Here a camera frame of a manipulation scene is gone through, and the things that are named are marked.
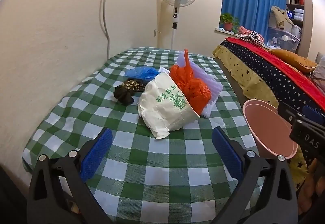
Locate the white window sill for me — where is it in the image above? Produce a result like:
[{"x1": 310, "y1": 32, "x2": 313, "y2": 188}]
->
[{"x1": 214, "y1": 27, "x2": 242, "y2": 36}]

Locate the grey wall cable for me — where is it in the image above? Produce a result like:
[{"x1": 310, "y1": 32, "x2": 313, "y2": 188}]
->
[{"x1": 98, "y1": 0, "x2": 111, "y2": 58}]

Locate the green checked tablecloth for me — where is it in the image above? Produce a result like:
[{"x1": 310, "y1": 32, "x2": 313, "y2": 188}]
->
[{"x1": 22, "y1": 47, "x2": 267, "y2": 224}]

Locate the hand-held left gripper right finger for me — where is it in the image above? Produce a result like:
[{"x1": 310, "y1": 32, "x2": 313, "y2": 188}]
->
[{"x1": 212, "y1": 126, "x2": 299, "y2": 224}]

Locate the clear storage box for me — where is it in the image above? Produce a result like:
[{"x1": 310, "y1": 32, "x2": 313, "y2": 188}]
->
[{"x1": 265, "y1": 27, "x2": 302, "y2": 53}]

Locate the person's right hand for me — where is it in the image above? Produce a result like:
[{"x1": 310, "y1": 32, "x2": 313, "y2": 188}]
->
[{"x1": 298, "y1": 158, "x2": 325, "y2": 215}]

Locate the bookshelf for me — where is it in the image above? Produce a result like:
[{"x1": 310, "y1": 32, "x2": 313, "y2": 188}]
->
[{"x1": 286, "y1": 0, "x2": 305, "y2": 26}]

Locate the pink cloth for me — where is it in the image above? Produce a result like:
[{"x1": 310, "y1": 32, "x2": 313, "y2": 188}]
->
[{"x1": 237, "y1": 25, "x2": 254, "y2": 35}]

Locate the star print quilt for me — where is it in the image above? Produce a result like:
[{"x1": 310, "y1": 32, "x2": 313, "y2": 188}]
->
[{"x1": 212, "y1": 37, "x2": 325, "y2": 194}]

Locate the potted green plant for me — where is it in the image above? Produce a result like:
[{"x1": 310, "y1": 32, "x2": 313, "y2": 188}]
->
[{"x1": 220, "y1": 13, "x2": 240, "y2": 34}]

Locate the dark floral cloth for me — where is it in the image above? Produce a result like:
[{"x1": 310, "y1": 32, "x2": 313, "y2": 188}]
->
[{"x1": 113, "y1": 79, "x2": 146, "y2": 106}]

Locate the striped cloth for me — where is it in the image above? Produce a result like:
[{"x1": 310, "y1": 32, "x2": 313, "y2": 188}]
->
[{"x1": 240, "y1": 32, "x2": 264, "y2": 47}]

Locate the orange plastic bag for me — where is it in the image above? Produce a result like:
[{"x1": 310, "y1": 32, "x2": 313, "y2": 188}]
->
[{"x1": 169, "y1": 49, "x2": 212, "y2": 115}]

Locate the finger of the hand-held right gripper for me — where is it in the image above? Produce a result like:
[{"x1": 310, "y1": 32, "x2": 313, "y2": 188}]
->
[
  {"x1": 277, "y1": 101, "x2": 306, "y2": 125},
  {"x1": 303, "y1": 104, "x2": 325, "y2": 126}
]

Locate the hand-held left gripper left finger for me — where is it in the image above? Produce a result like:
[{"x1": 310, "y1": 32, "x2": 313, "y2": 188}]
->
[{"x1": 27, "y1": 127, "x2": 113, "y2": 224}]

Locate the blue plastic bag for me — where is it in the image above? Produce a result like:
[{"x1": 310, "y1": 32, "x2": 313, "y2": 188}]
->
[{"x1": 126, "y1": 66, "x2": 159, "y2": 83}]

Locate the beige jacket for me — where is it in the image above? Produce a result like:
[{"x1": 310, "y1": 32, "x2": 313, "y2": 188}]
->
[{"x1": 269, "y1": 5, "x2": 292, "y2": 30}]

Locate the white paper bag green print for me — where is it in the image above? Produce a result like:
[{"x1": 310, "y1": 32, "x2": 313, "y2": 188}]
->
[{"x1": 137, "y1": 72, "x2": 201, "y2": 140}]

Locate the pink plastic bin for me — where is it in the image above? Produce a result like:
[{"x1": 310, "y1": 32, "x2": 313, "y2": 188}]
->
[{"x1": 242, "y1": 99, "x2": 299, "y2": 160}]

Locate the orange pillow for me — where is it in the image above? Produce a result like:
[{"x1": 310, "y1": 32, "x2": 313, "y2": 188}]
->
[{"x1": 269, "y1": 49, "x2": 318, "y2": 73}]

